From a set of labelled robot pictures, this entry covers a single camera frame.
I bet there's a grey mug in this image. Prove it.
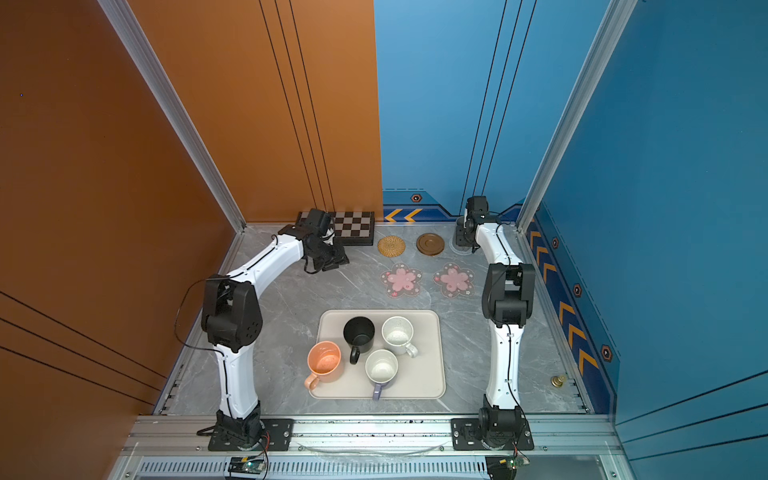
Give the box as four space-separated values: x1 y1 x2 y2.
453 216 478 252

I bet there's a brown wooden round coaster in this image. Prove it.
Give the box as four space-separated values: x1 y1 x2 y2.
416 233 445 256

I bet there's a pink flower coaster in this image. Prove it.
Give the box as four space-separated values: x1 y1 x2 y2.
432 263 475 299
380 263 423 298

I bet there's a woven rattan round coaster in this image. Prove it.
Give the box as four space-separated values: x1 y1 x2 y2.
377 235 406 258

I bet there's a black mug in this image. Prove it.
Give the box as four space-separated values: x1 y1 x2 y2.
343 316 376 365

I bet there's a blue woven round coaster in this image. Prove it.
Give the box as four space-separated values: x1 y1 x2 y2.
450 243 476 256

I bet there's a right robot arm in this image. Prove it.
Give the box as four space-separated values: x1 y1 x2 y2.
454 196 536 451

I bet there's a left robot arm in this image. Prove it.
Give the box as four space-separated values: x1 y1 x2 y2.
201 209 349 451

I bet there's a black white chessboard box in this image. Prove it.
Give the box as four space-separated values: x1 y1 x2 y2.
321 211 375 246

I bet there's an orange pink mug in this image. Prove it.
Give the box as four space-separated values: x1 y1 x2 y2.
304 341 344 391

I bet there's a beige plastic tray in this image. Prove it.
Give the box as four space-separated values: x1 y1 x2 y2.
311 310 446 400

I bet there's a small brass bell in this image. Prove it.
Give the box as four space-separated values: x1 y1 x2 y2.
550 375 568 388

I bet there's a left green circuit board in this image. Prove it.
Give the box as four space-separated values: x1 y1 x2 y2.
226 456 268 479

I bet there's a green circuit board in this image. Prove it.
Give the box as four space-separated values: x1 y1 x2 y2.
226 456 268 479
485 455 530 480

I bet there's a right green circuit board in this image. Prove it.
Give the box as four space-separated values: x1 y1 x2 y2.
485 455 530 480

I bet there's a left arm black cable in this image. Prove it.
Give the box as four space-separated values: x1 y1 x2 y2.
173 277 223 354

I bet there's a white mug purple handle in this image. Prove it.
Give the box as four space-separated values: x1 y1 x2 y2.
365 349 399 401

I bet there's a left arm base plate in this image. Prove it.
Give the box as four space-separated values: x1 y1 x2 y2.
207 418 294 454

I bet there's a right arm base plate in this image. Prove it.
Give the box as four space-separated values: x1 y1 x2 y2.
450 417 535 452

